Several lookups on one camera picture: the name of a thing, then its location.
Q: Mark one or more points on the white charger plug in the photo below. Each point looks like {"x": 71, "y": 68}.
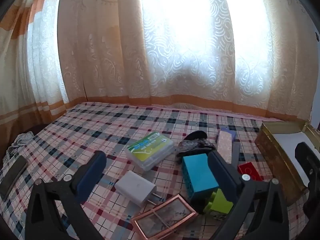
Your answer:
{"x": 135, "y": 185}

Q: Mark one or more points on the black sequined baby shoe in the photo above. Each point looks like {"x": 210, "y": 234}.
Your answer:
{"x": 195, "y": 145}

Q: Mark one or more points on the pink speckled box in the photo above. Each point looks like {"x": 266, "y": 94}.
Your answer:
{"x": 223, "y": 145}

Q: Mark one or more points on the plaid bedsheet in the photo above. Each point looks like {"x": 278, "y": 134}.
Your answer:
{"x": 100, "y": 125}

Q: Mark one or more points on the flower-shaped curtain hook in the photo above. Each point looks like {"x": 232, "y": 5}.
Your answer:
{"x": 318, "y": 37}

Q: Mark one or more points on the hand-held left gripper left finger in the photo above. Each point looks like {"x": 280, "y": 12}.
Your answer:
{"x": 92, "y": 171}

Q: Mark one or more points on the dark smartphone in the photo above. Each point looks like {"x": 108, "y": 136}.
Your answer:
{"x": 12, "y": 177}

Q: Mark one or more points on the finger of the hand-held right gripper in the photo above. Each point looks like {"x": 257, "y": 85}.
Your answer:
{"x": 308, "y": 162}

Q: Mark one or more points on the white lace cloth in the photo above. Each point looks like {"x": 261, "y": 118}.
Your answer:
{"x": 21, "y": 140}

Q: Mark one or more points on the purple toy block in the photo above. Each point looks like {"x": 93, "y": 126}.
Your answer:
{"x": 231, "y": 134}

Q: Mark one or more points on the red toy block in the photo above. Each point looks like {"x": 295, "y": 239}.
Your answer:
{"x": 250, "y": 170}

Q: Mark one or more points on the clear plastic box green label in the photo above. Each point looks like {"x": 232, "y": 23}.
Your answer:
{"x": 150, "y": 150}

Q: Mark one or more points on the gold tin box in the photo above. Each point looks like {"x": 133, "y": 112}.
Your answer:
{"x": 270, "y": 150}

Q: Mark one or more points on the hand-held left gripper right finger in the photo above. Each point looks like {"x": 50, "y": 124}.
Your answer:
{"x": 225, "y": 175}

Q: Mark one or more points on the green toy block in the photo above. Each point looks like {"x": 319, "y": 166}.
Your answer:
{"x": 221, "y": 201}

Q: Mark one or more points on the beige lace curtain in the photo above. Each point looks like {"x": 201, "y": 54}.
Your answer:
{"x": 100, "y": 55}

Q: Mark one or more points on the copper picture frame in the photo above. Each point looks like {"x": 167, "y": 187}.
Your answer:
{"x": 162, "y": 215}

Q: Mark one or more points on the teal toy block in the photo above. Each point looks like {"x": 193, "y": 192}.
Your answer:
{"x": 200, "y": 172}

